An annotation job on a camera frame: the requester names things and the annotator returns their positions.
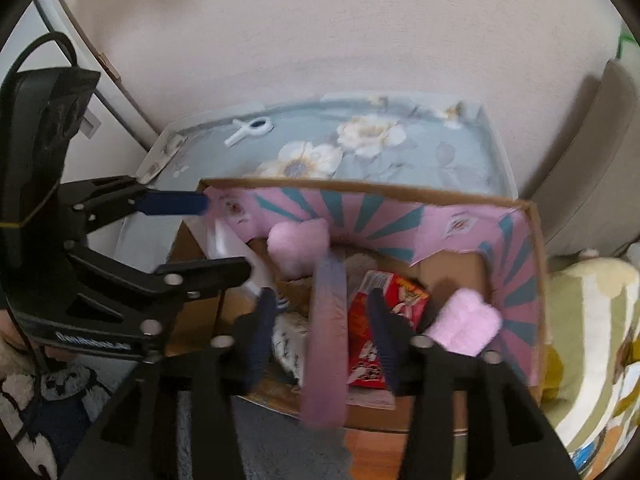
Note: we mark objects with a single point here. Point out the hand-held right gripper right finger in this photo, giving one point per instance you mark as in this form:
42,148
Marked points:
382,330

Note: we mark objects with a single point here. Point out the long pink box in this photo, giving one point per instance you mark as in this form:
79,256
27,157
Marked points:
327,340

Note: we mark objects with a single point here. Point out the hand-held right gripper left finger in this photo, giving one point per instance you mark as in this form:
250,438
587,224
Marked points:
262,330

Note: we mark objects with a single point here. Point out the black and white printed cloth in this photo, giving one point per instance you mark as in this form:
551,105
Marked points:
65,380

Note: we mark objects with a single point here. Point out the cardboard box with pink lining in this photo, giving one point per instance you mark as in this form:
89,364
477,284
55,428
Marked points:
450,270

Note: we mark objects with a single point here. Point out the pink fuzzy sock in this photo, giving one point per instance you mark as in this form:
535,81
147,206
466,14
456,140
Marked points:
467,325
300,245

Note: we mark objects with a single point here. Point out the red snack packet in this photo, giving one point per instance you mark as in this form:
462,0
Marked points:
400,300

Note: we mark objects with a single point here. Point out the beige sofa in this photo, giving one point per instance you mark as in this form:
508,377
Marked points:
590,170

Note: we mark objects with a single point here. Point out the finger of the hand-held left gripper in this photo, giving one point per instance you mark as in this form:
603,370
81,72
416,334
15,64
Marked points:
175,205
200,272

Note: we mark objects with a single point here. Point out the green floral cushion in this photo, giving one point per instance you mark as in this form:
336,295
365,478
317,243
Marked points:
590,335

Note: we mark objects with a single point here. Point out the white plastic clip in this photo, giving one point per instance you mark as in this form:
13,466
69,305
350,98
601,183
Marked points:
240,135

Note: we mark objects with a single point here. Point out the white printed packet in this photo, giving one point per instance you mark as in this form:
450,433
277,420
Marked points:
287,340

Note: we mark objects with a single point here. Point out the white door frame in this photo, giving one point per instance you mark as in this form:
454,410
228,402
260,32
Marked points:
120,105

